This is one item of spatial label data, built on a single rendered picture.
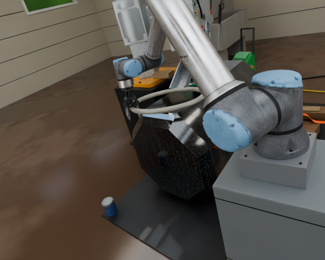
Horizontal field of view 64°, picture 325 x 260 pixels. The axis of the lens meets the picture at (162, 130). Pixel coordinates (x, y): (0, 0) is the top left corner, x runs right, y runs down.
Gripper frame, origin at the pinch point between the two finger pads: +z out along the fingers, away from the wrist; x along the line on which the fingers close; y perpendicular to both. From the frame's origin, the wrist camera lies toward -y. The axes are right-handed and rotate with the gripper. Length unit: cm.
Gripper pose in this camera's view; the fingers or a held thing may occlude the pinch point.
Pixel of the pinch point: (134, 116)
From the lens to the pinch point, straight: 164.2
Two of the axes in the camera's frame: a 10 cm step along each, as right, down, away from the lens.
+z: 1.9, 9.1, 3.7
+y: 1.7, 3.4, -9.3
